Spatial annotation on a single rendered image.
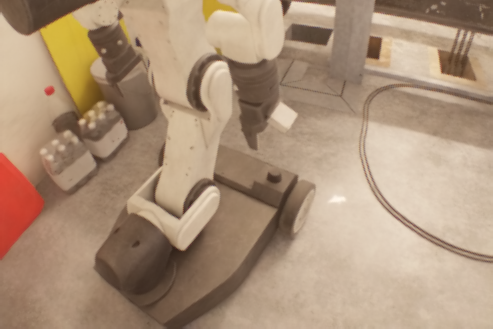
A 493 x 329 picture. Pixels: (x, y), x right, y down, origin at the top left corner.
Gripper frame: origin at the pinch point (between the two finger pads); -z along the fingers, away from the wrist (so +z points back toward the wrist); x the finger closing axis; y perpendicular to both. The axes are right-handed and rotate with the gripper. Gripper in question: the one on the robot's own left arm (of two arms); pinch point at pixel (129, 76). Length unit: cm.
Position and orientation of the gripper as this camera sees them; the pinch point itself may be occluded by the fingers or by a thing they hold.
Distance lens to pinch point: 97.0
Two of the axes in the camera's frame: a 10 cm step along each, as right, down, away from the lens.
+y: -8.5, -3.3, 4.1
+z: -1.7, -5.8, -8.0
